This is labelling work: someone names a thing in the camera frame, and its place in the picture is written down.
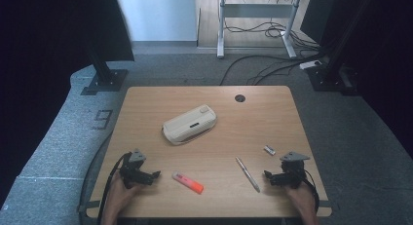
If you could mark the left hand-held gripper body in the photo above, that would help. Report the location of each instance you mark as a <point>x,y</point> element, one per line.
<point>131,171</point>

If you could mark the dark curtain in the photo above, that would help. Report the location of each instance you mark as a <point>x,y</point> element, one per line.
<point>386,56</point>
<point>42,56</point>

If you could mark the small white eraser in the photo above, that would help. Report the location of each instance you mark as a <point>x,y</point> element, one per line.
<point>269,150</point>

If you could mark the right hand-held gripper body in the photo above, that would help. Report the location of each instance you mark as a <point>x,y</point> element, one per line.
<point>293,173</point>

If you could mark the person's right hand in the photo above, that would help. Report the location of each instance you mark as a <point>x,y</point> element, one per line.
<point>303,199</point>

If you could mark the white fabric pencil case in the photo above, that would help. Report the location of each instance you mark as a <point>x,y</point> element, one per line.
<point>190,124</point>

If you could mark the black metal stand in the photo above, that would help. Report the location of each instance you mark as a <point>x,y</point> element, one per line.
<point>331,72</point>
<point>104,75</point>

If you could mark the grey table bracket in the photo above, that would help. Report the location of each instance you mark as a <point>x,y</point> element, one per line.
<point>325,204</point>
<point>88,206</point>

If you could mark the silver ballpoint pen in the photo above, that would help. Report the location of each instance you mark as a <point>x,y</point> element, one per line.
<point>247,174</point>

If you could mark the orange highlighter pen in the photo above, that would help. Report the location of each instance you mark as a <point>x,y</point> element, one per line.
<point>188,182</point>

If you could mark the person's left hand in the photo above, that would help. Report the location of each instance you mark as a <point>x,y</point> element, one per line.
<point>121,197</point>

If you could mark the white metal desk frame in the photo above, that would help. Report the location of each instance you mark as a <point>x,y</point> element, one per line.
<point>256,10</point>

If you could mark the white power strip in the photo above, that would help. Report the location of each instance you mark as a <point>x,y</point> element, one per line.
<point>310,64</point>

